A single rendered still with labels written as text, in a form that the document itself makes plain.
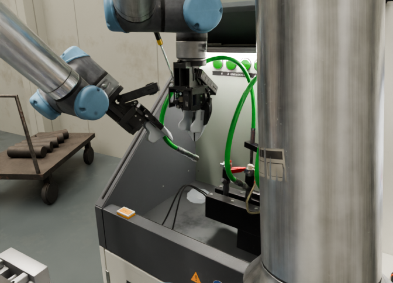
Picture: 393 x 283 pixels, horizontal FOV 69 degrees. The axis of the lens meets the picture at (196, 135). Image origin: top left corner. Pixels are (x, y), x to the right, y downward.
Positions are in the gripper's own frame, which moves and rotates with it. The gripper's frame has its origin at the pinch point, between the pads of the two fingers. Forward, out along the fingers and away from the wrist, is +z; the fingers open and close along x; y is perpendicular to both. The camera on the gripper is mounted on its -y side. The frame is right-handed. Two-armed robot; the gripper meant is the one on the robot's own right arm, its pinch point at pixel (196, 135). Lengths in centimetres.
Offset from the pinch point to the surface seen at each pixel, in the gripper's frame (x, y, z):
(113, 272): -27, 11, 51
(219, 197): 1.7, -10.9, 23.7
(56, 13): -329, -170, -60
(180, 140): -28.9, -30.9, 15.4
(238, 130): -7.4, -42.6, 10.3
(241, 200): 7.4, -15.7, 25.3
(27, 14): -351, -145, -58
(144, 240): -10.5, 11.4, 31.0
